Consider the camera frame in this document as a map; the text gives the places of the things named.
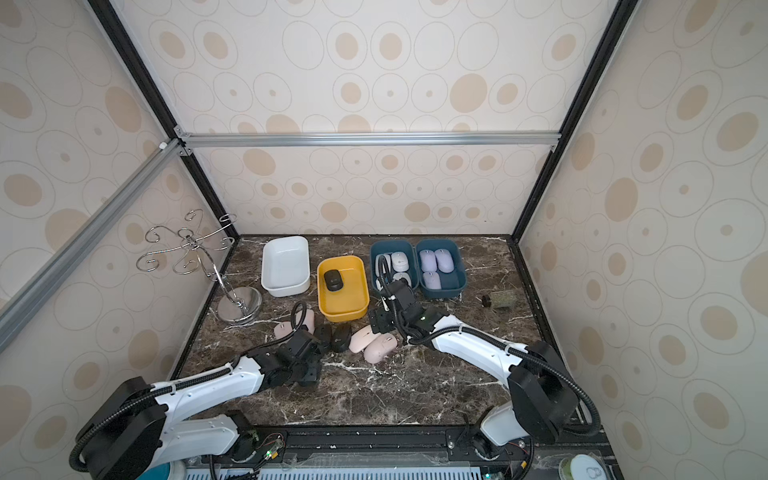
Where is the black mouse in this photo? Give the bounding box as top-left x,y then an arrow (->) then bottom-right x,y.
323,269 -> 344,292
331,323 -> 352,353
314,323 -> 333,355

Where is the yellow storage box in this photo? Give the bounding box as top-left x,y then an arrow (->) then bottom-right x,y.
317,255 -> 370,323

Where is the purple mouse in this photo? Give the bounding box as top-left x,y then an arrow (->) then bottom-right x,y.
423,272 -> 442,290
434,249 -> 455,274
419,249 -> 438,273

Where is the teal storage box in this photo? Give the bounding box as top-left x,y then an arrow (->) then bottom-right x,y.
415,238 -> 467,300
370,240 -> 420,296

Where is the white storage box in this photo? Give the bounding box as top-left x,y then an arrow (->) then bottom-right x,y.
261,236 -> 311,298

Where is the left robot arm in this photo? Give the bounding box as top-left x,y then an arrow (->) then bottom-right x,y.
69,328 -> 323,479

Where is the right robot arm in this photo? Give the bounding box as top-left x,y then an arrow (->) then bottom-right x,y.
371,279 -> 601,457

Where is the pink mouse far left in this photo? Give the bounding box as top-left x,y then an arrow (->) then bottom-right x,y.
274,321 -> 293,340

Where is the pink mouse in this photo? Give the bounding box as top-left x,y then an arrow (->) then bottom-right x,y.
348,325 -> 380,353
363,333 -> 399,364
274,321 -> 293,340
295,308 -> 315,334

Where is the small green sponge block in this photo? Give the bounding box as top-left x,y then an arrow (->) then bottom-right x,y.
481,290 -> 517,309

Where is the teal round container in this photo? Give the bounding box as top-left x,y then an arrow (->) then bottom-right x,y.
137,461 -> 187,480

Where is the horizontal aluminium back bar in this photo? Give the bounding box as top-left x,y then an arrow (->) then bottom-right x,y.
181,131 -> 561,148

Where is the aluminium left side bar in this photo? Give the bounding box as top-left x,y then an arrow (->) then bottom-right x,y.
1,139 -> 182,349

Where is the silver wire cup rack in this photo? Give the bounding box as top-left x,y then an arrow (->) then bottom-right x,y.
135,208 -> 263,327

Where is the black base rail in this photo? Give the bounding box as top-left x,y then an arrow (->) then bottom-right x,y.
177,423 -> 622,479

